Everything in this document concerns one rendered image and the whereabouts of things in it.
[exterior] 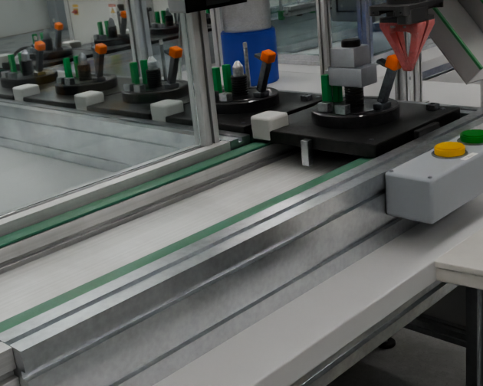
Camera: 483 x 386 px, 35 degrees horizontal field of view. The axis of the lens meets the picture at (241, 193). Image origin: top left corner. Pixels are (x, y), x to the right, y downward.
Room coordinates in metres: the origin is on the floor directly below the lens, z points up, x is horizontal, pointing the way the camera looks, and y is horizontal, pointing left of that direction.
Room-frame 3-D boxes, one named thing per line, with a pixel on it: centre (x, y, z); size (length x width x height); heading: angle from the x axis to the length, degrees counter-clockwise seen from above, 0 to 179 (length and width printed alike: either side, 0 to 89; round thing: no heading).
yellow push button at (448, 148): (0.97, -0.28, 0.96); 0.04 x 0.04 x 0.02
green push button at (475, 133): (1.02, -0.33, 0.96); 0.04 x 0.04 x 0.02
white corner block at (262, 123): (1.19, -0.06, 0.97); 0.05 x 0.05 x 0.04; 44
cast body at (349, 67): (1.19, -0.19, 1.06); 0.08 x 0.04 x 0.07; 45
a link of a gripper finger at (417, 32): (1.12, -0.27, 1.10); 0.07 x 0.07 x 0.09; 44
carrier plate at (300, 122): (1.19, -0.19, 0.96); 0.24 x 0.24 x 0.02; 44
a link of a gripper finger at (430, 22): (1.10, -0.26, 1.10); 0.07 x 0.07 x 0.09; 44
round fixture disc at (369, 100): (1.19, -0.19, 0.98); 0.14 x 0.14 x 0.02
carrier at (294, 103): (1.37, -0.02, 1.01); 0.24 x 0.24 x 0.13; 44
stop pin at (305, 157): (1.10, -0.10, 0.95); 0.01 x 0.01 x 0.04; 44
